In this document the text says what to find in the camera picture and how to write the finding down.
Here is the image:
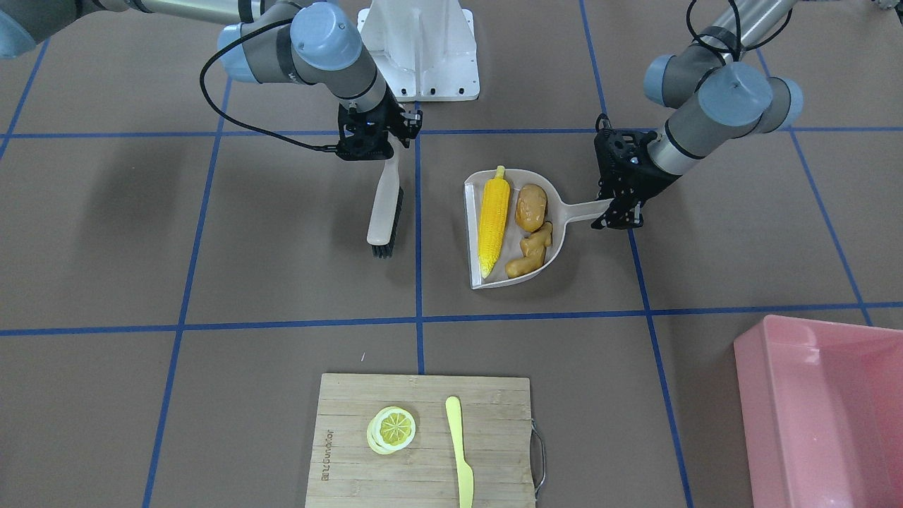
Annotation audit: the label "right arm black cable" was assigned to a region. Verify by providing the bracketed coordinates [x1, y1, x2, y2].
[200, 20, 339, 153]

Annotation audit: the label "brown toy potato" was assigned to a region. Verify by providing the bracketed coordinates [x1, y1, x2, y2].
[515, 183, 547, 234]

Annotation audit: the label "beige plastic dustpan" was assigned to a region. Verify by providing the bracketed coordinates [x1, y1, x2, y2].
[463, 168, 612, 290]

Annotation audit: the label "yellow toy lemon slice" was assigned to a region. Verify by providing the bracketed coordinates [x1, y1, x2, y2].
[365, 407, 417, 454]

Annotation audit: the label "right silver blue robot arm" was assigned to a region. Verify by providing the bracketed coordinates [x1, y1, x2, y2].
[1, 1, 423, 161]

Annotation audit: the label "tan toy ginger root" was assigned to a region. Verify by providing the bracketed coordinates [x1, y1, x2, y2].
[505, 222, 554, 279]

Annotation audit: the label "bamboo cutting board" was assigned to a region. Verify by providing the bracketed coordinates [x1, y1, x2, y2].
[303, 373, 542, 507]

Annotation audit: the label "pink plastic bin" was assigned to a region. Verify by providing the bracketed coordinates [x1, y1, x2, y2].
[733, 315, 902, 507]

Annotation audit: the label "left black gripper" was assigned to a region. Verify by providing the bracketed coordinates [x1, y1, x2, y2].
[591, 114, 679, 229]

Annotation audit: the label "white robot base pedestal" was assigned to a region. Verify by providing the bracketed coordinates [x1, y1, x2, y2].
[357, 1, 481, 103]

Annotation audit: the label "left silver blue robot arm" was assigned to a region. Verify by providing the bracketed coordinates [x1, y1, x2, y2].
[591, 1, 804, 229]

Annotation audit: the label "yellow plastic toy knife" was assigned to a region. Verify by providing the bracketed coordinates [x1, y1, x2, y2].
[444, 396, 475, 507]

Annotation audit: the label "beige hand brush black bristles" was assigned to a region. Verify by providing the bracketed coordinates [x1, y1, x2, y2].
[367, 151, 404, 258]

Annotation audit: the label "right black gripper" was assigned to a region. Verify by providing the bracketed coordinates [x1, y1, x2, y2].
[335, 90, 423, 161]

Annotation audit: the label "yellow toy corn cob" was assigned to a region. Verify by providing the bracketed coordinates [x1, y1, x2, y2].
[477, 165, 511, 279]

